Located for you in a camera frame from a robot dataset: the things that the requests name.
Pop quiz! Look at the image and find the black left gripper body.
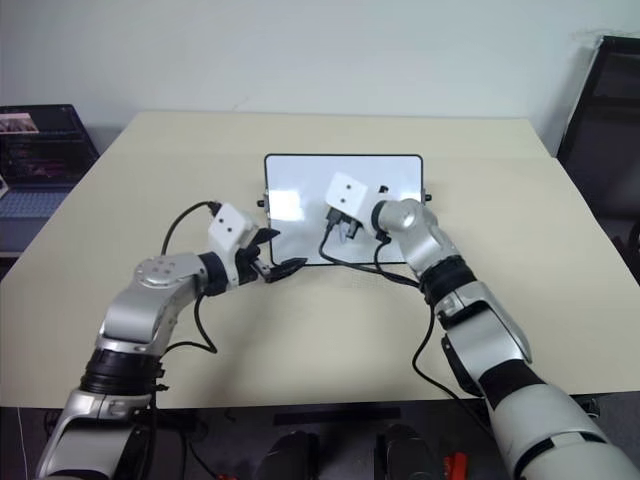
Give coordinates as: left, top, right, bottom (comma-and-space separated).
234, 240, 275, 288

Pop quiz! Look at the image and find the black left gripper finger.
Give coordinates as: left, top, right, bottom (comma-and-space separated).
247, 227, 282, 250
268, 257, 309, 285

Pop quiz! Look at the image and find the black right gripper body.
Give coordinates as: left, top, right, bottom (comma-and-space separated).
324, 205, 365, 236

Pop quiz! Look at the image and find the black-framed small whiteboard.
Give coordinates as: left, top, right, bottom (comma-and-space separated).
255, 153, 434, 267

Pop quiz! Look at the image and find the dark rounded shape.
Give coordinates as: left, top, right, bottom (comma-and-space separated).
376, 423, 435, 480

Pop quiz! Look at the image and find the open laptop computer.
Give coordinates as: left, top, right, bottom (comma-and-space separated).
0, 103, 100, 252

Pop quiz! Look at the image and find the small red object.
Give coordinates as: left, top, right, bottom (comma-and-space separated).
443, 451, 470, 480

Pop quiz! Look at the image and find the black office chair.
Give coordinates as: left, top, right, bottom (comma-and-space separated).
556, 34, 640, 284

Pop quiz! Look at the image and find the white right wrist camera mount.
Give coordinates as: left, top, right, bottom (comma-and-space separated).
323, 171, 369, 224

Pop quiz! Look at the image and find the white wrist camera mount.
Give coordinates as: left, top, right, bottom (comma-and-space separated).
323, 171, 369, 224
207, 202, 261, 287

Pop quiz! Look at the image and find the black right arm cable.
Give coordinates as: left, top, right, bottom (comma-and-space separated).
318, 214, 494, 436

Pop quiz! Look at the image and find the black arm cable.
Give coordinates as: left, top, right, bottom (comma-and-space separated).
318, 214, 494, 436
157, 200, 224, 357

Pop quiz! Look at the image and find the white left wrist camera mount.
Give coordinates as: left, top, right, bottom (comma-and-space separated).
207, 202, 261, 287

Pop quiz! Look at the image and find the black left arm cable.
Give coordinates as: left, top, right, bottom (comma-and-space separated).
157, 200, 224, 357

